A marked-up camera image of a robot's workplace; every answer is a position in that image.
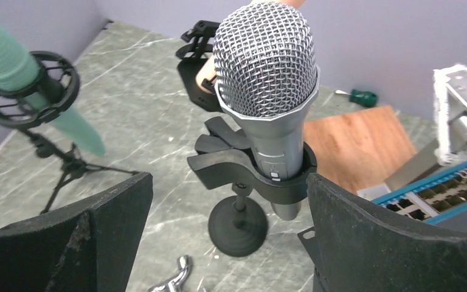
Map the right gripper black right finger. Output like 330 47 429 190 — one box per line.
305 173 467 291

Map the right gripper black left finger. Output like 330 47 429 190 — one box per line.
0 172 153 291

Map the black clip microphone stand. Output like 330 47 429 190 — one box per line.
187 117 317 257

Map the black shock-mount tripod stand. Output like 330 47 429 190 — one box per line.
0 50 123 214

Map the mint green microphone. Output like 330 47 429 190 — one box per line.
0 26 106 156

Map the silver mesh-head microphone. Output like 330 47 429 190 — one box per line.
212 1 321 221

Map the beige pink microphone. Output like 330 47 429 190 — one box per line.
195 0 305 94

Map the chrome faucet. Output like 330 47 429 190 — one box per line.
147 255 194 292

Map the wooden board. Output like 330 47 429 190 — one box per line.
304 106 416 193

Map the blue network switch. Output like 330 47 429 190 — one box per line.
357 162 467 232

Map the green handled screwdriver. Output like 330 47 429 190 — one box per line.
334 89 378 108

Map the white metal bracket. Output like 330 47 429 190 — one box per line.
433 64 467 166

